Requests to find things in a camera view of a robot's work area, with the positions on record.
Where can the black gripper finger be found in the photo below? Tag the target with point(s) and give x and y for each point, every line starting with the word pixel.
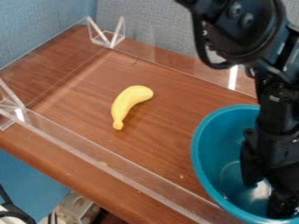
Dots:
pixel 251 167
pixel 283 200

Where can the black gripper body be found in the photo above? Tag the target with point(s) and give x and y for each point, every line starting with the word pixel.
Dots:
pixel 276 150

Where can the blue plastic bowl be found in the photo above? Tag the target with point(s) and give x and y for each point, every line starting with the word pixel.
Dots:
pixel 214 150

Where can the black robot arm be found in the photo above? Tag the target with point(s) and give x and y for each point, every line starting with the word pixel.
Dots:
pixel 248 33

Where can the yellow toy banana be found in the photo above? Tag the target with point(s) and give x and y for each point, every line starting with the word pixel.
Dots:
pixel 128 98

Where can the grey metal bracket under table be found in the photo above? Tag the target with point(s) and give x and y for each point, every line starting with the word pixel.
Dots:
pixel 76 210

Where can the clear acrylic barrier wall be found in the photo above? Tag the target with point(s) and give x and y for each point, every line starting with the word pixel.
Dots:
pixel 101 117

